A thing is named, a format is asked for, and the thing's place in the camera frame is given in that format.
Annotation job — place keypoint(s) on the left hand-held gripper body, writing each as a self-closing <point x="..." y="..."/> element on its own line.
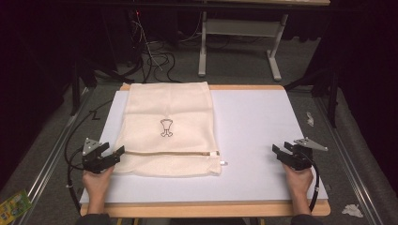
<point x="94" y="162"/>

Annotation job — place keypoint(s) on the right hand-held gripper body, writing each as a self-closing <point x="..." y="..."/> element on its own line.
<point x="298" y="161"/>

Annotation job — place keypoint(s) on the cream mesh zippered laundry bag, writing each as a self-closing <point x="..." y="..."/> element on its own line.
<point x="165" y="106"/>

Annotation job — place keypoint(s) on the person's right hand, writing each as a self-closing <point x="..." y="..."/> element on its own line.
<point x="299" y="182"/>

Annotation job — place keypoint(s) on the person's left hand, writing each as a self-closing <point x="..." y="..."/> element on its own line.
<point x="96" y="184"/>

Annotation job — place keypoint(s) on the white board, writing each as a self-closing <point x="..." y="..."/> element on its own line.
<point x="256" y="131"/>

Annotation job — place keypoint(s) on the small white paper scrap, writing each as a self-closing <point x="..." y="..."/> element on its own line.
<point x="310" y="119"/>

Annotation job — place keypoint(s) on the black metal stand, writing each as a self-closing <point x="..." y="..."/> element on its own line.
<point x="75" y="90"/>
<point x="333" y="93"/>

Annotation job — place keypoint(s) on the crumpled white paper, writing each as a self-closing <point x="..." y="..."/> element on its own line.
<point x="352" y="210"/>

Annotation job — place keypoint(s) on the green printed packet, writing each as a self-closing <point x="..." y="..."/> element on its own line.
<point x="14" y="206"/>

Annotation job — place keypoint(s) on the wooden table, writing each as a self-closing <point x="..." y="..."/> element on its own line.
<point x="203" y="210"/>

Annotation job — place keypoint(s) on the metal floor rail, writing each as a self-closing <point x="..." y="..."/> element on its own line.
<point x="344" y="159"/>
<point x="51" y="156"/>

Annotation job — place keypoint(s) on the white metal desk frame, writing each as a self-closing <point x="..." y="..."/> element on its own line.
<point x="241" y="27"/>

